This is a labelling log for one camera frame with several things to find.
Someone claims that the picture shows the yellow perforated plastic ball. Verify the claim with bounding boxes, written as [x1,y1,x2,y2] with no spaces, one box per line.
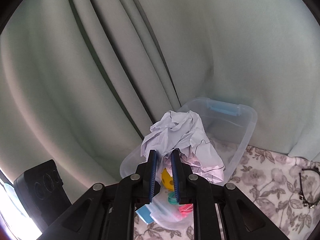
[161,168,174,191]

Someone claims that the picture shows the white paper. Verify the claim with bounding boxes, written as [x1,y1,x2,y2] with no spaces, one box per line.
[140,111,225,184]

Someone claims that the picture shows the clear plastic storage bin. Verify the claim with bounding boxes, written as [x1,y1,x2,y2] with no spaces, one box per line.
[120,98,257,230]

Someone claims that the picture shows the black beaded headband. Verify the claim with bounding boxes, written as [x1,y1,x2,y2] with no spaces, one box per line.
[299,166,319,209]

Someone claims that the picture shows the pink rubber bands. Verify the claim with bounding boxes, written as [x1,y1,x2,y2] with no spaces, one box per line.
[178,204,193,218]

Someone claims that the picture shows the green rubber band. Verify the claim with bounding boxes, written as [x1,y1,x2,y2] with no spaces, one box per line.
[168,191,179,205]

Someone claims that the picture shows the floral table cloth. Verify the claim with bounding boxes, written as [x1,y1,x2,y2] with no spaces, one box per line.
[132,144,320,240]

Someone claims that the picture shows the pale green curtain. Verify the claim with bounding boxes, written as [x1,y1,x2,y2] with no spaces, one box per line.
[1,0,319,200]

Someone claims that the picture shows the black camera box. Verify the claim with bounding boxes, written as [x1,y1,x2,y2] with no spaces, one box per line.
[14,159,71,232]

